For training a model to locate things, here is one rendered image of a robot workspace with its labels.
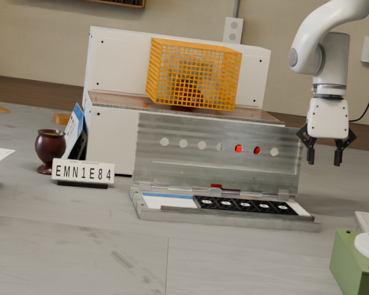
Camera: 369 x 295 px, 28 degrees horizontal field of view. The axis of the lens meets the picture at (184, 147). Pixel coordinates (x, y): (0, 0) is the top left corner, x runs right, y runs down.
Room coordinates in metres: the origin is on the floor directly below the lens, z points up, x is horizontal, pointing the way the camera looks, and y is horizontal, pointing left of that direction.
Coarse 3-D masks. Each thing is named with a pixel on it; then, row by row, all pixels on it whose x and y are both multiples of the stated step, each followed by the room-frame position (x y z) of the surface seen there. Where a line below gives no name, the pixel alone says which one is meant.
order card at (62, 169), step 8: (56, 160) 1.82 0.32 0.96; (64, 160) 1.83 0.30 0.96; (72, 160) 1.83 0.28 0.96; (80, 160) 1.84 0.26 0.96; (56, 168) 1.81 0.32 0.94; (64, 168) 1.82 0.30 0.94; (72, 168) 1.82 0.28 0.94; (80, 168) 1.83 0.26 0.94; (88, 168) 1.83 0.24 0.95; (96, 168) 1.84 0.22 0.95; (104, 168) 1.85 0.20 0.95; (112, 168) 1.85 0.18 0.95; (56, 176) 1.81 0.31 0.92; (64, 176) 1.81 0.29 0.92; (72, 176) 1.82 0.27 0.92; (80, 176) 1.82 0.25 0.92; (88, 176) 1.83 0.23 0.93; (96, 176) 1.83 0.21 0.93; (104, 176) 1.84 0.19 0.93; (112, 176) 1.84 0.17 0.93
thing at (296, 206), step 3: (288, 204) 1.80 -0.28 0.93; (291, 204) 1.81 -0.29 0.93; (294, 204) 1.81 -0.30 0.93; (297, 204) 1.81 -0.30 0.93; (294, 207) 1.78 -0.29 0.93; (297, 207) 1.79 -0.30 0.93; (300, 207) 1.78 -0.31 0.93; (297, 210) 1.75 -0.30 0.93; (300, 210) 1.76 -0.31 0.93; (303, 210) 1.76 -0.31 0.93; (300, 213) 1.73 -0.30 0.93; (303, 213) 1.74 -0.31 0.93; (306, 213) 1.74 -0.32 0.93
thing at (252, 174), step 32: (160, 128) 1.82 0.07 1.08; (192, 128) 1.84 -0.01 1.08; (224, 128) 1.86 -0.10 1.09; (256, 128) 1.88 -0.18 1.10; (288, 128) 1.89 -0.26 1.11; (160, 160) 1.81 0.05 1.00; (192, 160) 1.83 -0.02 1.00; (224, 160) 1.85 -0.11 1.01; (256, 160) 1.87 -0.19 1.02; (288, 160) 1.89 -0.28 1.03; (256, 192) 1.86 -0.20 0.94
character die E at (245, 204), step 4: (236, 200) 1.77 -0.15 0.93; (240, 200) 1.77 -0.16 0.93; (244, 200) 1.78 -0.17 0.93; (248, 200) 1.79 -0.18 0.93; (236, 204) 1.73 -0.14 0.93; (240, 204) 1.74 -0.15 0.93; (244, 204) 1.74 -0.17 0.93; (248, 204) 1.74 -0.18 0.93; (252, 204) 1.75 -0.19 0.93; (240, 208) 1.70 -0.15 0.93; (244, 208) 1.71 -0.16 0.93; (248, 208) 1.71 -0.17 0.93; (252, 208) 1.72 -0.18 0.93; (256, 208) 1.72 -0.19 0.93
